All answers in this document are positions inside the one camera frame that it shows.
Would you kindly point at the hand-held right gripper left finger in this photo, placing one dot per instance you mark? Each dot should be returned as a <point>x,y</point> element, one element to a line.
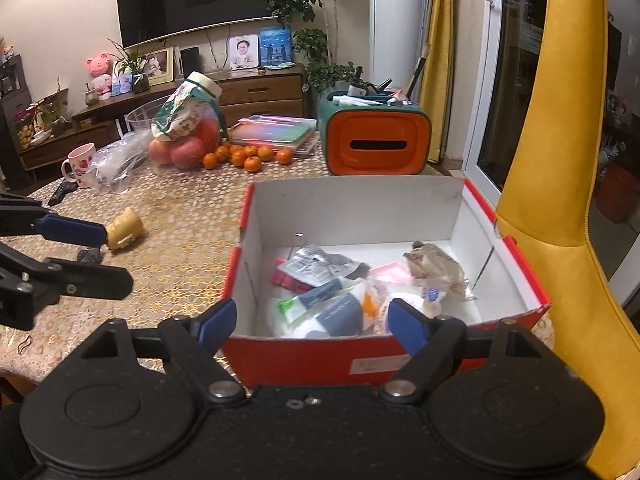
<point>220,320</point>

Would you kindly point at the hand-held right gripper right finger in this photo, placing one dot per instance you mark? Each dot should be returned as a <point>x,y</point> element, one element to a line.
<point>405,322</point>

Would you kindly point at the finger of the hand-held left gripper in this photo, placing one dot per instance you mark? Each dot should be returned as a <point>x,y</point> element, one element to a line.
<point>95,282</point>
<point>75,230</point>

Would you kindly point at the clear bread packet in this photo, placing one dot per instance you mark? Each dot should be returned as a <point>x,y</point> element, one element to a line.
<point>405,292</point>

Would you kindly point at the yellow plush toy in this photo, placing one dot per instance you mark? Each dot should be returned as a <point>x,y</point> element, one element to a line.
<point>125,230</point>

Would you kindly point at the pink ribbed tray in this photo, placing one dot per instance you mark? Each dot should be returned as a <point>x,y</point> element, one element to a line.
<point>392,272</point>

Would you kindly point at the silver snack bag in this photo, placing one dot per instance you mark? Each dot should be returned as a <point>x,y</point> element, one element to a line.
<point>435,267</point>

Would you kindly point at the grey white tissue pack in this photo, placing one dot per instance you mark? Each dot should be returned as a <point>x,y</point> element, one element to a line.
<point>335,312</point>

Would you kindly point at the red packet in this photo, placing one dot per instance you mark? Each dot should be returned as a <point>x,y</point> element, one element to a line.
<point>290,277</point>

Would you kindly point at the silver printed foil packet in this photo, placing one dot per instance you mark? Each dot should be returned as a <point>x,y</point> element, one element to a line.
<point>320,262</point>

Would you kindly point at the red cardboard box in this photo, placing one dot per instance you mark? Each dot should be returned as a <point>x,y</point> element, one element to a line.
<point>360,210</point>

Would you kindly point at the gold floral tablecloth desktop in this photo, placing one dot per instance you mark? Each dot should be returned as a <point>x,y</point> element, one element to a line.
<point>190,240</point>

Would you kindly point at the black remote control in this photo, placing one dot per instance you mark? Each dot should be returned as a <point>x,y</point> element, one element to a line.
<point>62,192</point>

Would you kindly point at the white floral mug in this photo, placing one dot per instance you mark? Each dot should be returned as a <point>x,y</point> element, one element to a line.
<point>82,165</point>

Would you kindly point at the clear plastic bag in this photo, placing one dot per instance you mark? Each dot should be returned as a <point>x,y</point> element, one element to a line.
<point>120,162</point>

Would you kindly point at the black rubber band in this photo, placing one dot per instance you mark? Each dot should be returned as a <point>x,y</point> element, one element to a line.
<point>25,345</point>

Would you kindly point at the plate of yellow fruit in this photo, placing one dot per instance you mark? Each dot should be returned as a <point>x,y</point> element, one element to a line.
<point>32,136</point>

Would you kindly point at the clear glass bowl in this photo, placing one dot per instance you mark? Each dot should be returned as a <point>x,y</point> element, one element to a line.
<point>142,117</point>

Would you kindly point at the bag of apples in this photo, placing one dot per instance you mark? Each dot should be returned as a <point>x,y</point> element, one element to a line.
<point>185,120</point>

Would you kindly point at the pink plush pig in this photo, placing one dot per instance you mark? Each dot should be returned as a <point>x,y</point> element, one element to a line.
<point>100,72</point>

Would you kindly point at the pile of tangerines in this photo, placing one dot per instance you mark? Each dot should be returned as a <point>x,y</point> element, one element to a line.
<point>247,157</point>

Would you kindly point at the small potted grass plant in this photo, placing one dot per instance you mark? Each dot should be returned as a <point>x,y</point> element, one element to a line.
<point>132,67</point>

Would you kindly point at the orange green tissue box organizer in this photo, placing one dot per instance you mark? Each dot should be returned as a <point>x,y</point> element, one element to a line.
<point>375,135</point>

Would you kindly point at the stack of pastel books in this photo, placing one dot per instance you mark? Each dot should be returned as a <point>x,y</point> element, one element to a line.
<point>275,132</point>

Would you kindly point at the black speaker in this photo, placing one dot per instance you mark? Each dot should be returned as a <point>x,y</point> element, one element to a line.
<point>192,60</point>

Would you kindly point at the yellow chair back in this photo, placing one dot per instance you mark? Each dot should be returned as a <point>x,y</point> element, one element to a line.
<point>565,160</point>

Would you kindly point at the wooden tv cabinet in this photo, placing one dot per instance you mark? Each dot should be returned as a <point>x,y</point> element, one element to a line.
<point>260,90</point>

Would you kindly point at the makeup brush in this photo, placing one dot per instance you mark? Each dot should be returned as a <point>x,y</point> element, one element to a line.
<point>419,72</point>

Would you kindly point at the white glass door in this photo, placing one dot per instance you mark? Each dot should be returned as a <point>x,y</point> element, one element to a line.
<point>492,85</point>

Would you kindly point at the yellow curtain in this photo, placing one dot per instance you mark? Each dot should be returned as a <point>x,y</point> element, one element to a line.
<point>440,60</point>

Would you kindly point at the white standing air conditioner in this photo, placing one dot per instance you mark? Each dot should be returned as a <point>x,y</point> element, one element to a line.
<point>397,25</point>

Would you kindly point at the tall green houseplant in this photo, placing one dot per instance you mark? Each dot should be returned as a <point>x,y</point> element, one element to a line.
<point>320,35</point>

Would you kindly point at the white portrait photo frame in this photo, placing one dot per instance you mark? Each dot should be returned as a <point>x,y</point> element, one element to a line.
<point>243,51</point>

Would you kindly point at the blue picture frame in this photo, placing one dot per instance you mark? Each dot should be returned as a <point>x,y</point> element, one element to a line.
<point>276,47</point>

